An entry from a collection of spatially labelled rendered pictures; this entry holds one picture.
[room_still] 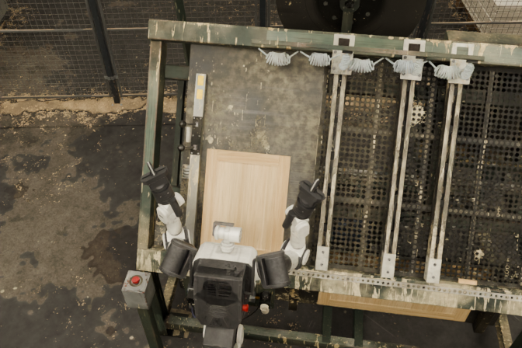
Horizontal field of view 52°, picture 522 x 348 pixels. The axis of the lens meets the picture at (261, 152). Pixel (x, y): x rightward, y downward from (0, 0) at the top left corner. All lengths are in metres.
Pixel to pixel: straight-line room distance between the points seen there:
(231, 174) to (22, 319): 1.89
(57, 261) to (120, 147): 1.21
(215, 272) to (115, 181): 2.47
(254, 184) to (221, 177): 0.18
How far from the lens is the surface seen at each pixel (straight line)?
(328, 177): 2.73
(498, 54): 2.78
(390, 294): 2.88
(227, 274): 2.20
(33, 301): 4.06
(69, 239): 4.28
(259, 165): 2.75
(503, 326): 3.78
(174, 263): 2.36
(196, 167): 2.78
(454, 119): 2.75
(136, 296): 2.82
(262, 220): 2.80
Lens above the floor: 3.27
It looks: 45 degrees down
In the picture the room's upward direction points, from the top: straight up
